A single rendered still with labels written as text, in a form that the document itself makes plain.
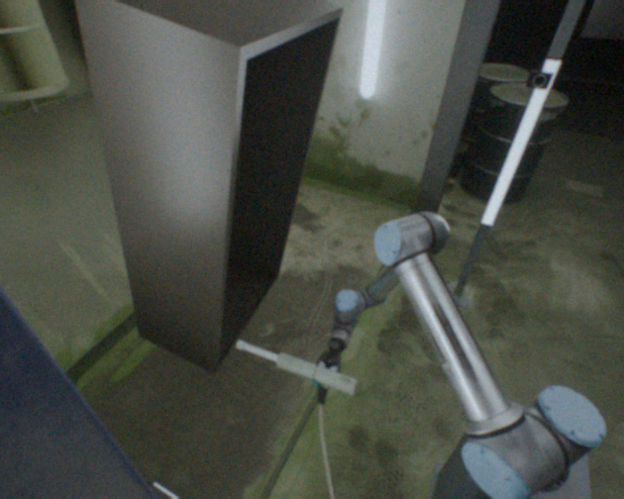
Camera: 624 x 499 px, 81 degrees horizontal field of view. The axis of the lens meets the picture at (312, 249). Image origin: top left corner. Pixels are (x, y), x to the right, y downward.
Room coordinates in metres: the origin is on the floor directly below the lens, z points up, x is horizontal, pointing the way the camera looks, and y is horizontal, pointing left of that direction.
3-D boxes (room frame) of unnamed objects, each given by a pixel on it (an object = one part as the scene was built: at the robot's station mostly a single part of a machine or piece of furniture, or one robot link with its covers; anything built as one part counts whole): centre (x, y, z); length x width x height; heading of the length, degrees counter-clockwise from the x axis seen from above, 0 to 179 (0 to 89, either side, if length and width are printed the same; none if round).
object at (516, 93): (3.07, -1.67, 0.86); 0.54 x 0.54 x 0.01
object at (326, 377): (0.79, 0.05, 0.46); 0.49 x 0.05 x 0.23; 70
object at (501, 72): (3.72, -1.70, 0.86); 0.54 x 0.54 x 0.01
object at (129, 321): (1.88, 0.72, 0.11); 2.70 x 0.02 x 0.13; 155
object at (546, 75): (1.68, -0.93, 1.35); 0.09 x 0.07 x 0.07; 65
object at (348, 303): (1.04, -0.16, 0.59); 0.12 x 0.09 x 0.12; 118
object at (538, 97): (1.67, -0.96, 1.02); 0.06 x 0.02 x 0.83; 65
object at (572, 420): (0.45, -0.65, 0.83); 0.17 x 0.15 x 0.18; 118
